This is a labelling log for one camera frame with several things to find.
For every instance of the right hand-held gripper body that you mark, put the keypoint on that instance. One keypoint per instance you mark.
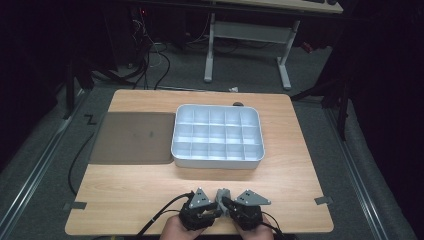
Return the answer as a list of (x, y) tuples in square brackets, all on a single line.
[(248, 210)]

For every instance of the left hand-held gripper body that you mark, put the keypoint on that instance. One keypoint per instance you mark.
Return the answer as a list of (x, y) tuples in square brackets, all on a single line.
[(196, 211)]

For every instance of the person's right hand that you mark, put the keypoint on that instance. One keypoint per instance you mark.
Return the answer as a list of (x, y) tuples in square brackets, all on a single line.
[(255, 233)]

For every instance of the person's left hand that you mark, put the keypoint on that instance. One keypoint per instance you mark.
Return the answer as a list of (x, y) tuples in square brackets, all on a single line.
[(178, 231)]

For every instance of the white divided storage box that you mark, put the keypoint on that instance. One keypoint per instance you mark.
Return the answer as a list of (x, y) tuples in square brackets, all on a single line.
[(218, 136)]

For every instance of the brown mat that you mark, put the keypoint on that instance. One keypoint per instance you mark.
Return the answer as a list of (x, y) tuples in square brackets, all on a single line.
[(133, 138)]

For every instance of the small dark round knob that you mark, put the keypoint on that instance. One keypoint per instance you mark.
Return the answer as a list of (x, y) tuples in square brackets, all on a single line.
[(237, 103)]

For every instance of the small white scrap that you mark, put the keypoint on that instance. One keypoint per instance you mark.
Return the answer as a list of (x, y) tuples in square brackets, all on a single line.
[(233, 89)]

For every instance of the black stand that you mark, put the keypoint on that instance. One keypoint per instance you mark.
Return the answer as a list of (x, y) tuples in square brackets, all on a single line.
[(70, 90), (341, 106)]

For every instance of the white-framed desk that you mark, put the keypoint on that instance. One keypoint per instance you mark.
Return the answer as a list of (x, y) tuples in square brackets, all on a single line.
[(250, 31)]

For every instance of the small red thing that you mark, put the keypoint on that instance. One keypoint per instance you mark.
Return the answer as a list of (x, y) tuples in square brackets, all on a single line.
[(307, 47)]

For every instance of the metal floor rail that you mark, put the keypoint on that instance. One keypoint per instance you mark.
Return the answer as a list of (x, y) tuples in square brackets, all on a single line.
[(356, 176), (36, 173)]

